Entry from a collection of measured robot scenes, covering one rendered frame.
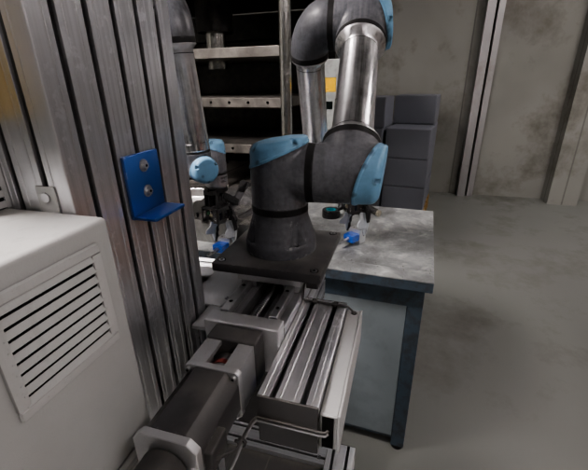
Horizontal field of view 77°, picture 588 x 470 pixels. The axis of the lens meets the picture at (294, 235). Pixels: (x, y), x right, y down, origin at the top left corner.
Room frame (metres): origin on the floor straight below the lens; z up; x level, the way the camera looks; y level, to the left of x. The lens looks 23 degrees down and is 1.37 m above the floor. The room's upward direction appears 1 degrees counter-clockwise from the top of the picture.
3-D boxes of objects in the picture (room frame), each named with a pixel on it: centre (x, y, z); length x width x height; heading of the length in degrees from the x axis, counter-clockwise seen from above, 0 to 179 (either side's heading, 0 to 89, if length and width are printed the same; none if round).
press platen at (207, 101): (2.59, 0.44, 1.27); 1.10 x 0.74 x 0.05; 71
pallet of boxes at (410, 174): (3.98, -0.83, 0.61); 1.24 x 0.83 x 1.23; 66
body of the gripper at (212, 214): (1.20, 0.26, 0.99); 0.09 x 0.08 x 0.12; 155
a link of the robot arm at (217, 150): (1.21, 0.26, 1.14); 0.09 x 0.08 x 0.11; 125
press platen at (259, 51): (2.60, 0.44, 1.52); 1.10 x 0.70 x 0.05; 71
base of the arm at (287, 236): (0.73, 0.03, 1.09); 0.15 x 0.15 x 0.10
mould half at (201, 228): (1.52, 0.19, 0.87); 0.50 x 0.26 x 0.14; 161
